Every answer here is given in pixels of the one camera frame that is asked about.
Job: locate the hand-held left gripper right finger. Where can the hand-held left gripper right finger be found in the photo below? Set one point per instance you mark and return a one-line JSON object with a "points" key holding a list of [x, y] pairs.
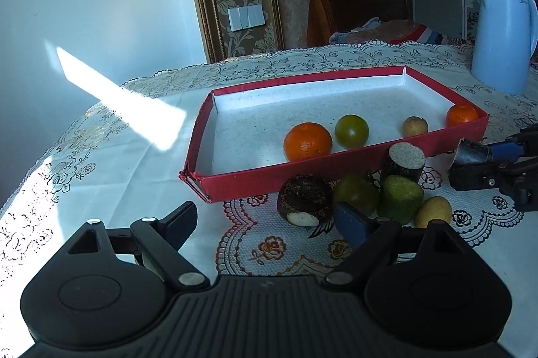
{"points": [[351, 223]]}

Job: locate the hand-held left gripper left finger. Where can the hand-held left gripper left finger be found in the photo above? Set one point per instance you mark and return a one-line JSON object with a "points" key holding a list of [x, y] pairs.
{"points": [[180, 223]]}

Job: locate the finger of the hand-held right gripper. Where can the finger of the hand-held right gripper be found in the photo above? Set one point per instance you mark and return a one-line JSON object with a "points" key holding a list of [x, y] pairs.
{"points": [[504, 151], [483, 175]]}

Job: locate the green tomato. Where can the green tomato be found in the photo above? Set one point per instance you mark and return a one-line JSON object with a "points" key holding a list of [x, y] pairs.
{"points": [[357, 192], [352, 129]]}

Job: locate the green cucumber piece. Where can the green cucumber piece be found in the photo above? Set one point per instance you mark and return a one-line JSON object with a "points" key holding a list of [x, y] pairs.
{"points": [[399, 198]]}

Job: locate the small orange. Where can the small orange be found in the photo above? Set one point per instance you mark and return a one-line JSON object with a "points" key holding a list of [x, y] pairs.
{"points": [[462, 116]]}

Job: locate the small yellow fruit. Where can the small yellow fruit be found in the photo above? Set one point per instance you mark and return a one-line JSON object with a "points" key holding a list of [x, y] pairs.
{"points": [[433, 211], [415, 126]]}

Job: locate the large orange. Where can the large orange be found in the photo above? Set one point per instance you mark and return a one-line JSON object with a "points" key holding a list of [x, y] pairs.
{"points": [[307, 141]]}

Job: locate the red shallow cardboard tray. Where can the red shallow cardboard tray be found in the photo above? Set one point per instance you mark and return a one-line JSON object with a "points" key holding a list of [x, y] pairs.
{"points": [[319, 105]]}

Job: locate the red-edged lace doily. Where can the red-edged lace doily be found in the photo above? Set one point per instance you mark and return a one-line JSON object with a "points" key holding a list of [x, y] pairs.
{"points": [[269, 248]]}

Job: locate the light blue kettle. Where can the light blue kettle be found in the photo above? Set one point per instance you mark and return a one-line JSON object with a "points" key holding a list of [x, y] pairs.
{"points": [[502, 38]]}

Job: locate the striped bedding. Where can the striped bedding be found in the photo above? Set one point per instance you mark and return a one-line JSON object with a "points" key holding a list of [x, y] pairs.
{"points": [[395, 32]]}

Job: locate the wooden chair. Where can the wooden chair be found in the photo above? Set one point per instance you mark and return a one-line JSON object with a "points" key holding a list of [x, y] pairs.
{"points": [[357, 4]]}

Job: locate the white wall switch panel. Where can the white wall switch panel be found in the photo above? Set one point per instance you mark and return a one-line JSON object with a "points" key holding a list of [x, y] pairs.
{"points": [[246, 17]]}

